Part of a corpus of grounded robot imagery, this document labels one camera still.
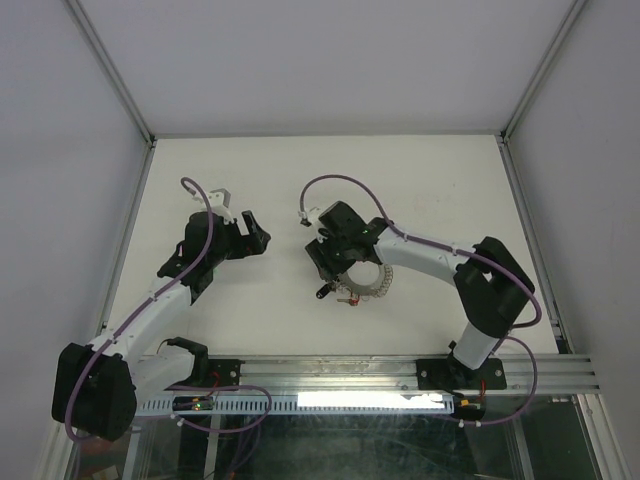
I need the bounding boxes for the red tag key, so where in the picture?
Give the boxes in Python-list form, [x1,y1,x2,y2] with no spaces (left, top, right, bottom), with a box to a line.
[337,296,361,306]

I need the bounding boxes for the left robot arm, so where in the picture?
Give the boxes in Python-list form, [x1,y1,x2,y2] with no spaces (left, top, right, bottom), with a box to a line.
[51,210,271,441]

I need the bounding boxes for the black key tag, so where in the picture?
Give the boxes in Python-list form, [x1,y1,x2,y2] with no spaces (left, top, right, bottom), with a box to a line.
[315,283,334,300]

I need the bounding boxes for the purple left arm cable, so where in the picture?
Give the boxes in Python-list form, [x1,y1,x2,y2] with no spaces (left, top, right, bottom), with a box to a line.
[64,175,274,442]

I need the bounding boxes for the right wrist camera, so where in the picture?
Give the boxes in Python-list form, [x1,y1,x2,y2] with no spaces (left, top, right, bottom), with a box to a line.
[298,207,323,227]

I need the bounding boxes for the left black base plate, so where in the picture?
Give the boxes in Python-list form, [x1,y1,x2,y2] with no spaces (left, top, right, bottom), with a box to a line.
[174,358,243,392]

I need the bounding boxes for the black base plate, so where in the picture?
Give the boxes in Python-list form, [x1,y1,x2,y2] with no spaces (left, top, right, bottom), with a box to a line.
[174,358,243,392]
[415,357,507,392]

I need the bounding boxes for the left aluminium frame post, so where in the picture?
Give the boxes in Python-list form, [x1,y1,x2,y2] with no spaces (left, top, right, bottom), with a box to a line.
[62,0,156,146]

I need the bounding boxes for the aluminium frame post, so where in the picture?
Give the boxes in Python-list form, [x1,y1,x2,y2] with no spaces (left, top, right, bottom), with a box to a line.
[499,0,589,144]
[62,0,156,146]

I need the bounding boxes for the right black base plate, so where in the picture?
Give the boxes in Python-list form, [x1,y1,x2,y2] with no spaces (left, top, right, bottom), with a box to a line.
[415,357,507,392]

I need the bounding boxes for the white slotted cable duct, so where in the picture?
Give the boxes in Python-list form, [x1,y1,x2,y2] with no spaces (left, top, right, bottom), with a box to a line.
[136,391,454,417]

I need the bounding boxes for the right aluminium frame post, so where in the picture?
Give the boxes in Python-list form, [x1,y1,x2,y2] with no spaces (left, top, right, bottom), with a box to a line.
[499,0,589,144]

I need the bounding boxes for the aluminium mounting rail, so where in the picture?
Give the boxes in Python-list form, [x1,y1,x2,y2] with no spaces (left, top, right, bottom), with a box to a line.
[64,352,601,399]

